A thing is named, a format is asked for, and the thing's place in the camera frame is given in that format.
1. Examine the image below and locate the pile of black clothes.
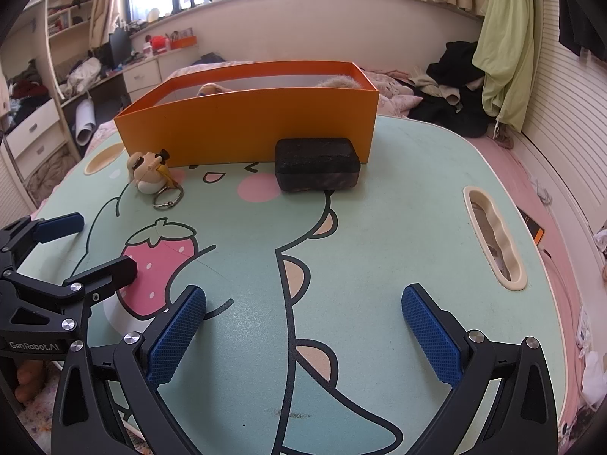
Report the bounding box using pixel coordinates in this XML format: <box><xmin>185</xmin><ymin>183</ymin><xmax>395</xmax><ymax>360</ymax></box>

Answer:
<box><xmin>405</xmin><ymin>40</ymin><xmax>491</xmax><ymax>138</ymax></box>

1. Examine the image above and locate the white slatted wardrobe door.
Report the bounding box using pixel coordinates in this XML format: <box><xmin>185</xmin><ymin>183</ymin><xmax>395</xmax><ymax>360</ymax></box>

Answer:
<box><xmin>519</xmin><ymin>0</ymin><xmax>607</xmax><ymax>247</ymax></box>

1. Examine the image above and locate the helmeted figurine keychain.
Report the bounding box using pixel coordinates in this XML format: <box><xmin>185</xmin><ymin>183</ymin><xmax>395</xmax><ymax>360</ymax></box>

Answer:
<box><xmin>127</xmin><ymin>148</ymin><xmax>185</xmax><ymax>210</ymax></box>

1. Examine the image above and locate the light green hanging cloth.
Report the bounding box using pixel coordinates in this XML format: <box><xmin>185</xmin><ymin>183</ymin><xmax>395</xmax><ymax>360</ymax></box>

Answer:
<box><xmin>472</xmin><ymin>0</ymin><xmax>536</xmax><ymax>133</ymax></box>

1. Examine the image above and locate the pink bed sheet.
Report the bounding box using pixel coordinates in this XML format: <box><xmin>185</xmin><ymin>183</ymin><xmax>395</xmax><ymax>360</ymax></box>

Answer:
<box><xmin>469</xmin><ymin>130</ymin><xmax>607</xmax><ymax>411</ymax></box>

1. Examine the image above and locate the black hanging garment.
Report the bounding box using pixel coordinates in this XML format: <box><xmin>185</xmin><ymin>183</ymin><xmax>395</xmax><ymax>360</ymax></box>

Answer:
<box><xmin>557</xmin><ymin>0</ymin><xmax>607</xmax><ymax>64</ymax></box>

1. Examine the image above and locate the black monitor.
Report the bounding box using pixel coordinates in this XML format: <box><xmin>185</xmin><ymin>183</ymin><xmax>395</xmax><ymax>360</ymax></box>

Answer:
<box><xmin>108</xmin><ymin>31</ymin><xmax>132</xmax><ymax>67</ymax></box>

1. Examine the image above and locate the white drawer cabinet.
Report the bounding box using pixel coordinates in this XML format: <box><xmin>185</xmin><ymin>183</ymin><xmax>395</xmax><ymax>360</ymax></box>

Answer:
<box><xmin>122</xmin><ymin>52</ymin><xmax>200</xmax><ymax>105</ymax></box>

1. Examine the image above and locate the pile of white clothes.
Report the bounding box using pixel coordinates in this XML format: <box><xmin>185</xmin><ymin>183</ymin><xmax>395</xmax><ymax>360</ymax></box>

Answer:
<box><xmin>64</xmin><ymin>57</ymin><xmax>102</xmax><ymax>96</ymax></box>

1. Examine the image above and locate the white drawer unit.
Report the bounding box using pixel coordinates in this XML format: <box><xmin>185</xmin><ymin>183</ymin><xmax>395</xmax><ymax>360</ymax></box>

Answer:
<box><xmin>0</xmin><ymin>97</ymin><xmax>69</xmax><ymax>181</ymax></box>

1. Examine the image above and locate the white bookshelf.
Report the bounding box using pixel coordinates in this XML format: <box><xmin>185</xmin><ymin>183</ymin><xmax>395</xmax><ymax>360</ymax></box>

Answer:
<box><xmin>45</xmin><ymin>0</ymin><xmax>102</xmax><ymax>105</ymax></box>

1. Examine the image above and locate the pink printed blanket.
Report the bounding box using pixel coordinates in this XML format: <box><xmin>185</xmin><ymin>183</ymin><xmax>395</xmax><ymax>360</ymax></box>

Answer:
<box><xmin>358</xmin><ymin>67</ymin><xmax>424</xmax><ymax>118</ymax></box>

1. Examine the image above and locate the black rectangular case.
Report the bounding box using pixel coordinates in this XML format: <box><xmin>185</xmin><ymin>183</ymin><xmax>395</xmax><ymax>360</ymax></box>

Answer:
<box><xmin>274</xmin><ymin>137</ymin><xmax>361</xmax><ymax>193</ymax></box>

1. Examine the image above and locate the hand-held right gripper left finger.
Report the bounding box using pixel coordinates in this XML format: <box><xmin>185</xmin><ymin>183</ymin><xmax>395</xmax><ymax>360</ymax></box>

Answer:
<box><xmin>50</xmin><ymin>285</ymin><xmax>208</xmax><ymax>455</ymax></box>

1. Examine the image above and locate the orange cardboard box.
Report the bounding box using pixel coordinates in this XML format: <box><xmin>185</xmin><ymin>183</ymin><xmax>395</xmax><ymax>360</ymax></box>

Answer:
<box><xmin>114</xmin><ymin>60</ymin><xmax>380</xmax><ymax>169</ymax></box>

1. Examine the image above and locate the green cartoon desktop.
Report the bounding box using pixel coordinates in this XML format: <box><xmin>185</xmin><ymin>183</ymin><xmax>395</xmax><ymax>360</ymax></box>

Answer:
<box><xmin>16</xmin><ymin>114</ymin><xmax>572</xmax><ymax>455</ymax></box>

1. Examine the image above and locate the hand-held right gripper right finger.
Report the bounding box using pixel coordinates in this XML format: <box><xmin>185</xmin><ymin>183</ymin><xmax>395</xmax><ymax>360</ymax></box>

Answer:
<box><xmin>401</xmin><ymin>283</ymin><xmax>558</xmax><ymax>455</ymax></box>

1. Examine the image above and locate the brown fur pompom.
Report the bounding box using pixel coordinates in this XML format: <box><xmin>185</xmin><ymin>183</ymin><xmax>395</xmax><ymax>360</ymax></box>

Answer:
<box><xmin>313</xmin><ymin>75</ymin><xmax>363</xmax><ymax>90</ymax></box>

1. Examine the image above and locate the orange black flat box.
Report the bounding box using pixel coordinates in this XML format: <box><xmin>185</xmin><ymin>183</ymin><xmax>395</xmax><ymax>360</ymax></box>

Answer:
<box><xmin>518</xmin><ymin>206</ymin><xmax>546</xmax><ymax>246</ymax></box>

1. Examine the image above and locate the white rolled paper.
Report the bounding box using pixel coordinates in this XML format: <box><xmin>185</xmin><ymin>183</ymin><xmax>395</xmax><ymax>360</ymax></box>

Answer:
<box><xmin>76</xmin><ymin>99</ymin><xmax>98</xmax><ymax>145</ymax></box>

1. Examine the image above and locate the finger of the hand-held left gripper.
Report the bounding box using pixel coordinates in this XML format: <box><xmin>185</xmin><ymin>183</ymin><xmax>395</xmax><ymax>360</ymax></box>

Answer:
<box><xmin>0</xmin><ymin>213</ymin><xmax>85</xmax><ymax>271</ymax></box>
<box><xmin>63</xmin><ymin>255</ymin><xmax>138</xmax><ymax>302</ymax></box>

